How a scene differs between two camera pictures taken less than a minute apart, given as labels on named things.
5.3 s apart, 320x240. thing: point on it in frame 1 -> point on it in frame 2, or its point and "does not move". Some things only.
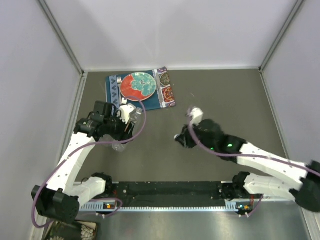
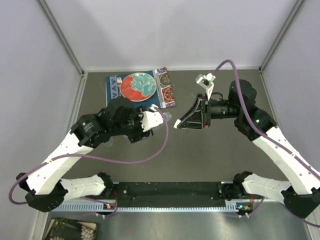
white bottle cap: x=175 y=136 -> x=178 y=121
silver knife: x=159 y=87 does not move
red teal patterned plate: x=140 y=85 does not move
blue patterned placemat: x=114 y=96 does not move
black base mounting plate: x=171 y=194 does not move
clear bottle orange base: x=118 y=146 -> x=168 y=116
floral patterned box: x=80 y=230 does not move
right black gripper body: x=189 y=140 -> x=206 y=111
